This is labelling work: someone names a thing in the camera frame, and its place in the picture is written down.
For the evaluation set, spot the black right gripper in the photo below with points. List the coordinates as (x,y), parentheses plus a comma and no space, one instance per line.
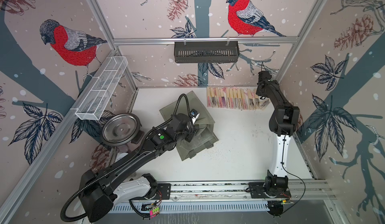
(258,92)

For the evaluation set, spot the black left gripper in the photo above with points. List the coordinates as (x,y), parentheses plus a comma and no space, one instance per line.
(192,132)

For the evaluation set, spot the green canvas tote bag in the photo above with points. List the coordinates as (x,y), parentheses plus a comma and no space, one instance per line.
(204,136)

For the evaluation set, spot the twelfth wooden folding fan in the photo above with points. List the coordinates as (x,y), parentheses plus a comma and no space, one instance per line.
(264,103)

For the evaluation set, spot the eleventh wooden folding fan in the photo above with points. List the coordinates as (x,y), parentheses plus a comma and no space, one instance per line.
(256,100)

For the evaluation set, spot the pink tassel folding fan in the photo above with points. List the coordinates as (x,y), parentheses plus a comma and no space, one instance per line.
(244,99)

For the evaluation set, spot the grey pink folding fan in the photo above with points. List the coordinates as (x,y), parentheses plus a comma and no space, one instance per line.
(235,98)

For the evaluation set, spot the pink striped folding fan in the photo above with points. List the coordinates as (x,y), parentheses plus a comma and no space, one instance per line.
(230,97)

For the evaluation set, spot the pink wooden folding fan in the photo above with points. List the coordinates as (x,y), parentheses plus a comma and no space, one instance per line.
(209,97)

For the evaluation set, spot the red blossom white folding fan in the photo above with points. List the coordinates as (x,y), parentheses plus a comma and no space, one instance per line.
(227,98)

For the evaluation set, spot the black grey wooden folding fan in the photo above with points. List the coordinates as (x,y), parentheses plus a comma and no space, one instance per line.
(213,98)

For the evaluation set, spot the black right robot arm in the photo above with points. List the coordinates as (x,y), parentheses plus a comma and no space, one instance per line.
(283,123)

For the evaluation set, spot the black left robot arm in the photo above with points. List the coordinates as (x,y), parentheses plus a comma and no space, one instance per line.
(101,190)

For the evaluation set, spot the round steel plate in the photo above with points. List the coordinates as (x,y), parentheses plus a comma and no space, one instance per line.
(120,129)

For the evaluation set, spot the pink small circuit board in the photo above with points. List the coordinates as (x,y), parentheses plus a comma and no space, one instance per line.
(155,211)

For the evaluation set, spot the black right base connector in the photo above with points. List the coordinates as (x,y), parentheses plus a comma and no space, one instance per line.
(275,208)

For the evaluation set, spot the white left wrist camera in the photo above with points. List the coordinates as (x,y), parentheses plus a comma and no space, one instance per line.
(193,115)

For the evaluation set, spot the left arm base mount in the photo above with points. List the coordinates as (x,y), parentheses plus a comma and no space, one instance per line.
(161,192)

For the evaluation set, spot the black hanging wire basket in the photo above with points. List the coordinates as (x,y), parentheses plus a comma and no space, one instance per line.
(206,52)

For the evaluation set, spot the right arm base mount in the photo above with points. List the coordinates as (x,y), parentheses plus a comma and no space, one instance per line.
(258,190)

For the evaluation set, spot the white mesh wall shelf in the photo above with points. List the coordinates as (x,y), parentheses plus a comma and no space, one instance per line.
(101,91)

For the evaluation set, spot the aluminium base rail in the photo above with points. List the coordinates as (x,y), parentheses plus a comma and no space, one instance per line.
(210,191)

